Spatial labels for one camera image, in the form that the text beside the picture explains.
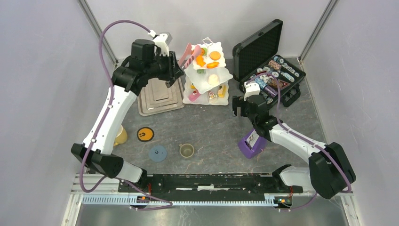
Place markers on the white sprinkle cake slice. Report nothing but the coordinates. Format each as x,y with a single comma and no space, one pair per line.
212,97

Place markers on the orange fish cookie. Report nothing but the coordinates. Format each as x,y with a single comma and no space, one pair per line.
200,61
212,65

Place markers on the olive green cup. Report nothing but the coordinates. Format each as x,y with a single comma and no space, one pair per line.
186,150

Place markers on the white three-tier cake stand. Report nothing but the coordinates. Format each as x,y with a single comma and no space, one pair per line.
207,77

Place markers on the yellow smiley coaster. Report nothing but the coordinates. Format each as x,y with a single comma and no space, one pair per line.
145,134

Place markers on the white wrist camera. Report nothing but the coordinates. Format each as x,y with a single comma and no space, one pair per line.
161,40
251,88

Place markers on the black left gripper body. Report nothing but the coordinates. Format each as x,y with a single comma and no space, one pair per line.
163,67

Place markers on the blue round coaster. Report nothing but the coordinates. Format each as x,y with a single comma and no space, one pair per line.
157,153

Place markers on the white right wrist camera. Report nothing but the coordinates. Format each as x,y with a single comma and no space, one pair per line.
251,88

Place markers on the cream round cake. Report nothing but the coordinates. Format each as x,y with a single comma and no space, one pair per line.
213,79

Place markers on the purple card shuffler box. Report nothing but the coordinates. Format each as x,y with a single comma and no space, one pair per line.
252,144

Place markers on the brown poker chip stack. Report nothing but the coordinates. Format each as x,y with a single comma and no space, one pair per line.
279,83

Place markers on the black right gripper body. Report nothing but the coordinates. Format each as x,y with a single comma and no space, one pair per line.
238,101

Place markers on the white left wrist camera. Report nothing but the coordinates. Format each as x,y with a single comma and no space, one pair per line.
161,40

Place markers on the black poker chip case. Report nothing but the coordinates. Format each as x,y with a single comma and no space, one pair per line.
256,59

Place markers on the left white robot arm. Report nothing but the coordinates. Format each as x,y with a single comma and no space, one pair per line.
96,149

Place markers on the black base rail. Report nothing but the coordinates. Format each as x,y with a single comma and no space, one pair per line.
214,187

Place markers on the cream yellow-handled mug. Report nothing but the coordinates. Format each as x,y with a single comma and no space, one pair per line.
121,136

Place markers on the silver metal tray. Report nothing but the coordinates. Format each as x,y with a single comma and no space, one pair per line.
157,98

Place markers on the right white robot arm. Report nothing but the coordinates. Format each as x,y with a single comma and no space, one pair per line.
329,171

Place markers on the yellow rectangular cake slice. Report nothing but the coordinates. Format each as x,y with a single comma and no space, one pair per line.
221,91

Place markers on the pink layered cake slice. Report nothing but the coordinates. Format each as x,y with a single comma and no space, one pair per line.
194,95

